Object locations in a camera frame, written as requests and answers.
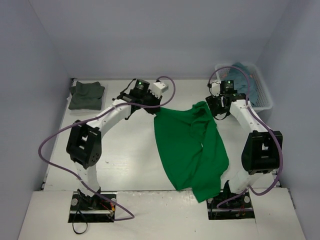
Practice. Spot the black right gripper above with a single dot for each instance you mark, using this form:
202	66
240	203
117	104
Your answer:
214	105

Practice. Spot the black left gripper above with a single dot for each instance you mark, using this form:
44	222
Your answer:
153	100

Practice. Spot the grey t-shirt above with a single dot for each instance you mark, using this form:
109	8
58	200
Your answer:
86	96

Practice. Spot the green t-shirt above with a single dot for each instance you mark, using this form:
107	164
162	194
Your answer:
191	150

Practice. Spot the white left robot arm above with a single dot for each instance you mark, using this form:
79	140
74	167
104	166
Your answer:
84	145

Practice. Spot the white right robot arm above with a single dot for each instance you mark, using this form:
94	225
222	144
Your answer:
263	147

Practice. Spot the light blue t-shirt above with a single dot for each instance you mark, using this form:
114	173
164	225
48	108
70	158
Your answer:
241	84

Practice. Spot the white plastic laundry basket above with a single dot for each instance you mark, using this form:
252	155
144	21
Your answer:
264	99

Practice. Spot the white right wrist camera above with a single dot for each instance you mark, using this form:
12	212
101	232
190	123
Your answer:
214	88

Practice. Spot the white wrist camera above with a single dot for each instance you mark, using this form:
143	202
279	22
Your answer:
214	88
158	88

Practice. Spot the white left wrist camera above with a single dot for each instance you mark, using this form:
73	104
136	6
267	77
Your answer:
158	88

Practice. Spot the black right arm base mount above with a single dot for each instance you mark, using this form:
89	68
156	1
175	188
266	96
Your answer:
230	206

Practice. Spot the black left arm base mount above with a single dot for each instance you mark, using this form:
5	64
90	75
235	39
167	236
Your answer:
85	209

